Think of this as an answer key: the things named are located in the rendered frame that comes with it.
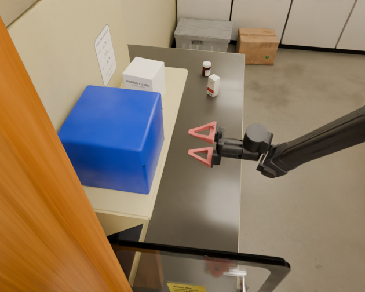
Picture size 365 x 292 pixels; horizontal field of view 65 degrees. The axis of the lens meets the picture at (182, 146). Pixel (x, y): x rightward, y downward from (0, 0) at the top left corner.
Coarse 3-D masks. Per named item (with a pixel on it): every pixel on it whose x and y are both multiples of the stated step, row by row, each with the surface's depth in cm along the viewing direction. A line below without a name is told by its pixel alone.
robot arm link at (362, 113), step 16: (352, 112) 55; (320, 128) 62; (336, 128) 57; (352, 128) 53; (288, 144) 72; (304, 144) 65; (320, 144) 61; (336, 144) 59; (352, 144) 57; (272, 160) 75; (288, 160) 72; (304, 160) 69
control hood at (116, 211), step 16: (176, 80) 53; (176, 96) 50; (176, 112) 47; (160, 160) 40; (160, 176) 39; (96, 192) 37; (112, 192) 37; (128, 192) 37; (96, 208) 35; (112, 208) 35; (128, 208) 35; (144, 208) 35; (112, 224) 37; (128, 224) 37
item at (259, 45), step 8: (240, 32) 313; (248, 32) 313; (256, 32) 314; (264, 32) 315; (272, 32) 315; (240, 40) 305; (248, 40) 304; (256, 40) 303; (264, 40) 303; (272, 40) 303; (240, 48) 308; (248, 48) 307; (256, 48) 306; (264, 48) 305; (272, 48) 305; (248, 56) 314; (256, 56) 313; (264, 56) 313; (272, 56) 313; (264, 64) 321; (272, 64) 320
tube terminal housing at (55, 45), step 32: (64, 0) 31; (96, 0) 39; (32, 32) 27; (64, 32) 32; (96, 32) 40; (32, 64) 27; (64, 64) 33; (96, 64) 41; (128, 64) 55; (64, 96) 34
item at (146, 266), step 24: (120, 240) 45; (120, 264) 51; (144, 264) 50; (168, 264) 48; (192, 264) 47; (216, 264) 45; (240, 264) 44; (264, 264) 43; (288, 264) 43; (144, 288) 62; (168, 288) 59; (216, 288) 55; (240, 288) 53; (264, 288) 51
